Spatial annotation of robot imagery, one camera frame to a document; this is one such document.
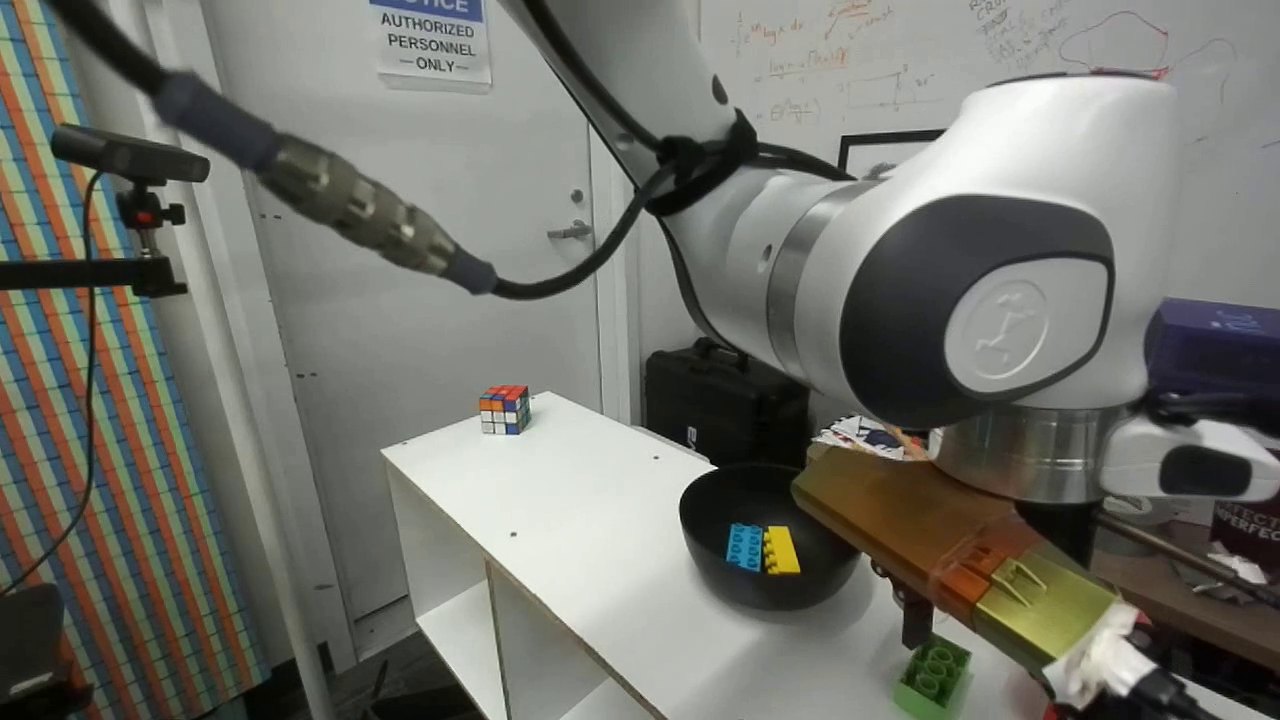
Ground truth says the blue toy block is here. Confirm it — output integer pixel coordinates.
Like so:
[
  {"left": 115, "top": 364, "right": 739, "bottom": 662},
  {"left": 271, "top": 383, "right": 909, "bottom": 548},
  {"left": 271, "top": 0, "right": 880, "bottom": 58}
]
[{"left": 722, "top": 525, "right": 762, "bottom": 570}]

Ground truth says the yellow toy block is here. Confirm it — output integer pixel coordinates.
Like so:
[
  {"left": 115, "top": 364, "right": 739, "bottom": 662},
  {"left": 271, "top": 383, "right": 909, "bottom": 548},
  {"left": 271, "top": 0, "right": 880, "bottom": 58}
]
[{"left": 762, "top": 525, "right": 800, "bottom": 576}]

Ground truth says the green toy block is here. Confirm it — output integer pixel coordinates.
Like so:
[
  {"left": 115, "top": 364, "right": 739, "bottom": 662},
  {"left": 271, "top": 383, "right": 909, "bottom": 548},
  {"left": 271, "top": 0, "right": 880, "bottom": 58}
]
[{"left": 892, "top": 634, "right": 972, "bottom": 720}]

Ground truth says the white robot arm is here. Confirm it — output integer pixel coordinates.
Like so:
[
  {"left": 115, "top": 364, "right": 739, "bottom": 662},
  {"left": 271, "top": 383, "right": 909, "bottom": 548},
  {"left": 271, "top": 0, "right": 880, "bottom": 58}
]
[{"left": 502, "top": 0, "right": 1280, "bottom": 504}]

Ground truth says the black bowl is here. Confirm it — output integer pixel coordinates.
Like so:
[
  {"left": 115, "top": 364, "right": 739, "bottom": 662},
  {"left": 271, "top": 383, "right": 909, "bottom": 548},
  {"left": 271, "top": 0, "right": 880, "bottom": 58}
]
[{"left": 680, "top": 458, "right": 857, "bottom": 611}]

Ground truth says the black hard case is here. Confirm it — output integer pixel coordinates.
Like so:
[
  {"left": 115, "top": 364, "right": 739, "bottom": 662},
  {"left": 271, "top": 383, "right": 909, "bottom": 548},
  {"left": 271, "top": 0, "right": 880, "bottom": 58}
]
[{"left": 638, "top": 341, "right": 810, "bottom": 464}]

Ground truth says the multicoloured puzzle cube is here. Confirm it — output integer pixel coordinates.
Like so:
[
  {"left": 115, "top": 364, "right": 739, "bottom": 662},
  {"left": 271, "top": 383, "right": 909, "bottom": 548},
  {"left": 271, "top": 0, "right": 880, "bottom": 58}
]
[{"left": 474, "top": 383, "right": 531, "bottom": 436}]

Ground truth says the white cubby shelf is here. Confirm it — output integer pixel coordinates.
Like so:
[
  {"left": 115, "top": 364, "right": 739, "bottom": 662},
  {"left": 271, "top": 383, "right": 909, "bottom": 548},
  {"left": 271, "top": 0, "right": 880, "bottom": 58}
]
[{"left": 381, "top": 389, "right": 1273, "bottom": 720}]

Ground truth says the framed portrait picture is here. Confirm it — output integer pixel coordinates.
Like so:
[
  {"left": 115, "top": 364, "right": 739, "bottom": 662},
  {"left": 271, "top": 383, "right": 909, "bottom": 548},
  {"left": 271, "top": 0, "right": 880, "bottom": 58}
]
[{"left": 835, "top": 128, "right": 940, "bottom": 180}]

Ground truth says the authorized personnel door sign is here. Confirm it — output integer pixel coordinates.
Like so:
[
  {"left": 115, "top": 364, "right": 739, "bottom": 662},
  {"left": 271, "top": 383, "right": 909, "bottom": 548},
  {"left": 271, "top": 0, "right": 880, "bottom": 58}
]
[{"left": 366, "top": 0, "right": 492, "bottom": 87}]

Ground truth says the purple box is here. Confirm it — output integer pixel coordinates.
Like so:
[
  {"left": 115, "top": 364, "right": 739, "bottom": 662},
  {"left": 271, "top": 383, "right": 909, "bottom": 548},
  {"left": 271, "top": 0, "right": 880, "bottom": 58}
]
[{"left": 1143, "top": 301, "right": 1280, "bottom": 426}]

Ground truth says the wooden desk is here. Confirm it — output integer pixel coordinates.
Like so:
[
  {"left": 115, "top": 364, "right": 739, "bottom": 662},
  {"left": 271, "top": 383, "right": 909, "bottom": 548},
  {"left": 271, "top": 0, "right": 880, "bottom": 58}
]
[{"left": 1086, "top": 513, "right": 1280, "bottom": 673}]

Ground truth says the silver door handle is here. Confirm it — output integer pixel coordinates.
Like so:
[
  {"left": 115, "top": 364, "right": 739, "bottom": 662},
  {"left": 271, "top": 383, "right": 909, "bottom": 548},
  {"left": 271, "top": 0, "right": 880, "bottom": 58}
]
[{"left": 545, "top": 218, "right": 594, "bottom": 245}]

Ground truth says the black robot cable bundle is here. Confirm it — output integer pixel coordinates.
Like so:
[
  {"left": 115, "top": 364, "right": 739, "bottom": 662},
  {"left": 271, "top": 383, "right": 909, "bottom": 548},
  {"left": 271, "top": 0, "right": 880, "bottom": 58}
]
[{"left": 47, "top": 0, "right": 857, "bottom": 305}]

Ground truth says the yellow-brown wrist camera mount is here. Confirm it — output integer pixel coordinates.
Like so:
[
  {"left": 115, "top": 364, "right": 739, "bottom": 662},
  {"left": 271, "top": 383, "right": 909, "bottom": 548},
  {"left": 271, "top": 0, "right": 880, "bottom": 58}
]
[{"left": 793, "top": 448, "right": 1140, "bottom": 673}]

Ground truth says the black camera on stand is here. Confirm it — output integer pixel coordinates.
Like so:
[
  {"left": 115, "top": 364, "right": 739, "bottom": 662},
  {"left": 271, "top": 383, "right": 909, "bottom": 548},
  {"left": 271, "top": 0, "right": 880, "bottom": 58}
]
[{"left": 0, "top": 123, "right": 210, "bottom": 294}]

